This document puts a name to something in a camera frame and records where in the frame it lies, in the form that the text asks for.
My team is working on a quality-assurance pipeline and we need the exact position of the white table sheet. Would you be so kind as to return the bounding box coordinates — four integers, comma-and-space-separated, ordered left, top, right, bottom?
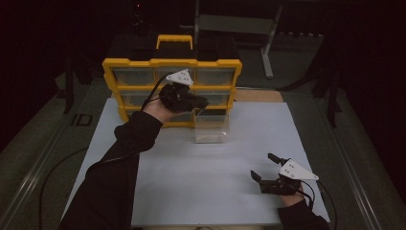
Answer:
61, 97, 330, 227

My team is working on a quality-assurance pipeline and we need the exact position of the dark metal stand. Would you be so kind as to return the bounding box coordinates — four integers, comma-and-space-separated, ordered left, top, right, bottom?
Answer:
61, 56, 78, 115
314, 37, 344, 128

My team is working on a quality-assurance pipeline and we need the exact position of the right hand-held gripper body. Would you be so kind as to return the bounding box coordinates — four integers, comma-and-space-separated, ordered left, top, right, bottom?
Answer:
259, 158, 320, 196

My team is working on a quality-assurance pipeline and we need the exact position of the set of clear cabinet drawers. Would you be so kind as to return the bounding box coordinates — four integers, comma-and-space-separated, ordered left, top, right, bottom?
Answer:
112, 67, 237, 124

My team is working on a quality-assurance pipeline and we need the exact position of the yellow drawer cabinet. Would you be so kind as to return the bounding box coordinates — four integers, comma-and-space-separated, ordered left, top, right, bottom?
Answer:
101, 33, 243, 129

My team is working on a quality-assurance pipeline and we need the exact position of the grey metal stand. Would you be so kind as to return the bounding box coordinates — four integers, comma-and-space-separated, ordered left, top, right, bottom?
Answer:
193, 0, 284, 80

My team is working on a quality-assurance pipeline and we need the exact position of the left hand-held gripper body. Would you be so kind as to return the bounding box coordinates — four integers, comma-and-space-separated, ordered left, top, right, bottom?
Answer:
158, 69, 197, 113

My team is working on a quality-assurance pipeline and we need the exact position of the person's left hand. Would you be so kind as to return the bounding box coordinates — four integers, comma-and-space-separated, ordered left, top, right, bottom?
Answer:
142, 97, 186, 125

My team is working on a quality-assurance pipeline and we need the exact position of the grey metal rail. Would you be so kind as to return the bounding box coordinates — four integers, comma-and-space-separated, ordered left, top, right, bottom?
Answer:
0, 123, 73, 230
325, 126, 382, 230

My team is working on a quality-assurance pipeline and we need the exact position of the black cable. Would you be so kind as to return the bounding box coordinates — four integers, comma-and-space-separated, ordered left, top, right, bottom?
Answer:
37, 146, 90, 230
300, 179, 338, 230
141, 73, 171, 111

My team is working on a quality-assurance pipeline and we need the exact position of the clear plastic drawer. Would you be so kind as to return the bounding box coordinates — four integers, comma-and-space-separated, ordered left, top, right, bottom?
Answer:
193, 109, 231, 144

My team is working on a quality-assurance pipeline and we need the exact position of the person's right hand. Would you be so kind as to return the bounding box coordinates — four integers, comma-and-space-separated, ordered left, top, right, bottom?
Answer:
280, 186, 305, 208

